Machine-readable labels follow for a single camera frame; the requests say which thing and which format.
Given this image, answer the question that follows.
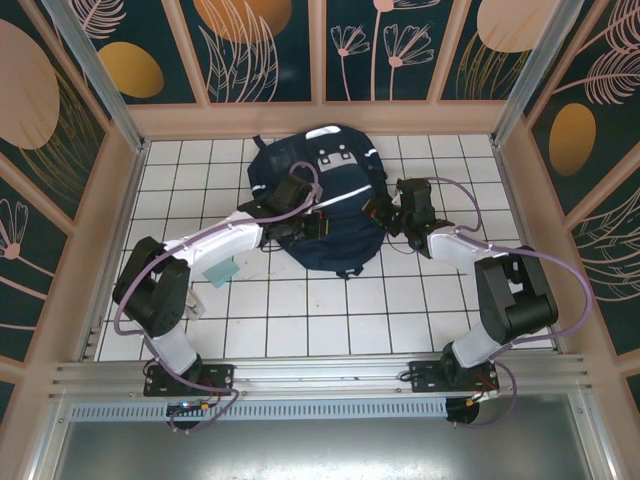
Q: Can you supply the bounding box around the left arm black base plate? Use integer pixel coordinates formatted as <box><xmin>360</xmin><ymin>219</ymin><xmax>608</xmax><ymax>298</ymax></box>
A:
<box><xmin>143</xmin><ymin>363</ymin><xmax>236</xmax><ymax>397</ymax></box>

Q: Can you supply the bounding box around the aluminium mounting rail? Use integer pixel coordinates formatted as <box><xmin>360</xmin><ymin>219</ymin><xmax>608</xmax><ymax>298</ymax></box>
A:
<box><xmin>47</xmin><ymin>352</ymin><xmax>595</xmax><ymax>402</ymax></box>

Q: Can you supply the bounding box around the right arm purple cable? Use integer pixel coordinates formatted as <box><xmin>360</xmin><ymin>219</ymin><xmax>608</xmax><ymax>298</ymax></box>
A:
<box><xmin>429</xmin><ymin>177</ymin><xmax>594</xmax><ymax>429</ymax></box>

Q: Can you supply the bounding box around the navy blue backpack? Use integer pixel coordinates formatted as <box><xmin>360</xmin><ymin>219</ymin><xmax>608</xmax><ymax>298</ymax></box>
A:
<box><xmin>237</xmin><ymin>124</ymin><xmax>416</xmax><ymax>280</ymax></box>

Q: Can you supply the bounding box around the grey metal panel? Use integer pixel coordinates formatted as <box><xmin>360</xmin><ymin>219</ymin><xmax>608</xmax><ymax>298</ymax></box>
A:
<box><xmin>49</xmin><ymin>394</ymin><xmax>601</xmax><ymax>480</ymax></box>

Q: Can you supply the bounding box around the clear plastic piece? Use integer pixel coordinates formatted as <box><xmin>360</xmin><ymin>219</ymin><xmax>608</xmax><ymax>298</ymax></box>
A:
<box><xmin>184</xmin><ymin>294</ymin><xmax>207</xmax><ymax>321</ymax></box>

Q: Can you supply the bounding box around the aluminium side rail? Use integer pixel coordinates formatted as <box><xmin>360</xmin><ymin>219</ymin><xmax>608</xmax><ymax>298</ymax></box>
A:
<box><xmin>74</xmin><ymin>142</ymin><xmax>151</xmax><ymax>362</ymax></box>
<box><xmin>490</xmin><ymin>139</ymin><xmax>566</xmax><ymax>357</ymax></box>

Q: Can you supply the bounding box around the grey slotted cable duct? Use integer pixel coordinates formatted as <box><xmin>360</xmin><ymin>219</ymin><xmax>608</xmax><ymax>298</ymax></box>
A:
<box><xmin>69</xmin><ymin>399</ymin><xmax>451</xmax><ymax>422</ymax></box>

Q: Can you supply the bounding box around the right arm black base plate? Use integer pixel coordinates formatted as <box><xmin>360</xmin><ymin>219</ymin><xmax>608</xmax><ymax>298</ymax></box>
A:
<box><xmin>408</xmin><ymin>359</ymin><xmax>501</xmax><ymax>396</ymax></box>

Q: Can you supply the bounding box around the light teal eraser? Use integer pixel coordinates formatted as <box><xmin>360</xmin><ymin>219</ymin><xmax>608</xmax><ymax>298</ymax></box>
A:
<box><xmin>202</xmin><ymin>257</ymin><xmax>240</xmax><ymax>290</ymax></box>

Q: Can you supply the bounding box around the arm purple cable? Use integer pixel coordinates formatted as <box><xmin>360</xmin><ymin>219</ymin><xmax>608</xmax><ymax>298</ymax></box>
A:
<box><xmin>429</xmin><ymin>177</ymin><xmax>594</xmax><ymax>429</ymax></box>
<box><xmin>113</xmin><ymin>160</ymin><xmax>242</xmax><ymax>435</ymax></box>

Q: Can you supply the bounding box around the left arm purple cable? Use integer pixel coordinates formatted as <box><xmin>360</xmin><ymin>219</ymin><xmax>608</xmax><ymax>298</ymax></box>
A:
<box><xmin>113</xmin><ymin>160</ymin><xmax>242</xmax><ymax>435</ymax></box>

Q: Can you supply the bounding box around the small circuit board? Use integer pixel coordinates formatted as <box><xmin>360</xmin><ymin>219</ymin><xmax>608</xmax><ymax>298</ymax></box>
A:
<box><xmin>166</xmin><ymin>399</ymin><xmax>214</xmax><ymax>419</ymax></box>

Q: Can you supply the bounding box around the aluminium corner post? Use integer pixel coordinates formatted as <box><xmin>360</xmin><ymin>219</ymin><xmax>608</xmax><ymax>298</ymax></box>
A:
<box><xmin>42</xmin><ymin>0</ymin><xmax>151</xmax><ymax>154</ymax></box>
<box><xmin>489</xmin><ymin>0</ymin><xmax>591</xmax><ymax>146</ymax></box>

